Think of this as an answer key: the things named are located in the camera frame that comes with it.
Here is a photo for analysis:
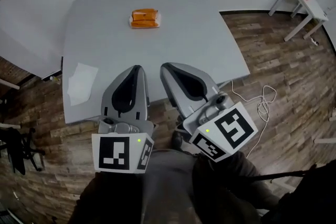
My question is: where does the person's torso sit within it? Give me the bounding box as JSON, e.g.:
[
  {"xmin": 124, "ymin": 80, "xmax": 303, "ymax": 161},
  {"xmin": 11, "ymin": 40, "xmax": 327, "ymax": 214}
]
[{"xmin": 141, "ymin": 148, "xmax": 196, "ymax": 224}]

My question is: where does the black bag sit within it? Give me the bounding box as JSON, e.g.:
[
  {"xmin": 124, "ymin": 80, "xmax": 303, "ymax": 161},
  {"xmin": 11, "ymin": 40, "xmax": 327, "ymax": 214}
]
[{"xmin": 262, "ymin": 159, "xmax": 336, "ymax": 224}]

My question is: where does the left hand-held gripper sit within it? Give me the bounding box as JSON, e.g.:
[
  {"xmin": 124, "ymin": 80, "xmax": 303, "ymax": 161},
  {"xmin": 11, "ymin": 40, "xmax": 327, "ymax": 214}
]
[{"xmin": 91, "ymin": 65, "xmax": 155, "ymax": 174}]

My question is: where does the orange item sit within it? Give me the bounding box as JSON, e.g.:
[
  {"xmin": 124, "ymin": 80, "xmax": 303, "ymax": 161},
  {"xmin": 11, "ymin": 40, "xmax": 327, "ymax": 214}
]
[{"xmin": 128, "ymin": 8, "xmax": 162, "ymax": 30}]

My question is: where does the black office chair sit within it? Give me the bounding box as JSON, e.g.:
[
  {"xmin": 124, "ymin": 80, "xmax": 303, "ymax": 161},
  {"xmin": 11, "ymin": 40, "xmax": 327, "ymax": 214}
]
[{"xmin": 0, "ymin": 127, "xmax": 46, "ymax": 176}]

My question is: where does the white cable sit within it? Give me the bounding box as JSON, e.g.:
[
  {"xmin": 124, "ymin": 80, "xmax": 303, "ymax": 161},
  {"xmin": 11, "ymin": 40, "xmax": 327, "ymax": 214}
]
[{"xmin": 230, "ymin": 79, "xmax": 278, "ymax": 159}]

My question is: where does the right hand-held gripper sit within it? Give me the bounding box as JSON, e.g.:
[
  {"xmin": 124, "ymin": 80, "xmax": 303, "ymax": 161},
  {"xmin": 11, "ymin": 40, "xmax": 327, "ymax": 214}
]
[{"xmin": 160, "ymin": 61, "xmax": 259, "ymax": 164}]

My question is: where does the person's dark shoe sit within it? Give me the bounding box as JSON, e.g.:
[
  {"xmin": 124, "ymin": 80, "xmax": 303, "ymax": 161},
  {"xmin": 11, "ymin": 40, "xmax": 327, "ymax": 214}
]
[{"xmin": 171, "ymin": 130, "xmax": 184, "ymax": 151}]

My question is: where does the person's left forearm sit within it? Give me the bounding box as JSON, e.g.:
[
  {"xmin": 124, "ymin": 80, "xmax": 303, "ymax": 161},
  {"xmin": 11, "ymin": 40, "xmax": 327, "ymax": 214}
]
[{"xmin": 67, "ymin": 170, "xmax": 148, "ymax": 224}]

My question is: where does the black strap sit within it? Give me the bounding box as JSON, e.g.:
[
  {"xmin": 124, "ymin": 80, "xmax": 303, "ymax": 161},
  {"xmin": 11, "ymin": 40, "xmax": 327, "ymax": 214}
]
[{"xmin": 246, "ymin": 168, "xmax": 317, "ymax": 183}]

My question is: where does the white side table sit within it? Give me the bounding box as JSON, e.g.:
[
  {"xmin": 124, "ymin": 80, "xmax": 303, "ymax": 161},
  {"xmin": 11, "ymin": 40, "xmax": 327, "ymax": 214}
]
[{"xmin": 268, "ymin": 0, "xmax": 330, "ymax": 42}]

